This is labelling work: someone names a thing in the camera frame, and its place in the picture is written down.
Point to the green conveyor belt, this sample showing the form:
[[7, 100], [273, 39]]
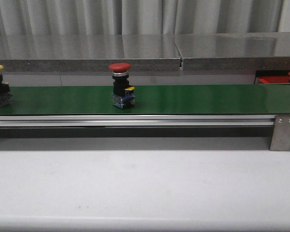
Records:
[[181, 99]]

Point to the red plastic bin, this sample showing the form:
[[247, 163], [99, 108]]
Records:
[[273, 80]]

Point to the left grey stone slab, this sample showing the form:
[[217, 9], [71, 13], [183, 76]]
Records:
[[87, 53]]

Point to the grey stone slab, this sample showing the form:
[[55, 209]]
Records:
[[87, 53], [234, 52]]

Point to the right grey stone slab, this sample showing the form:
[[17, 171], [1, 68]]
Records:
[[234, 52]]

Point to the grey pleated curtain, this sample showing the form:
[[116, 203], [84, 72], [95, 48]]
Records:
[[119, 17]]

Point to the steel conveyor support bracket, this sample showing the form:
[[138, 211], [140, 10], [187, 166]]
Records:
[[281, 134]]

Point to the aluminium conveyor side rail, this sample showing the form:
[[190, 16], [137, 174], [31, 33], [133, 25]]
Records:
[[136, 120]]

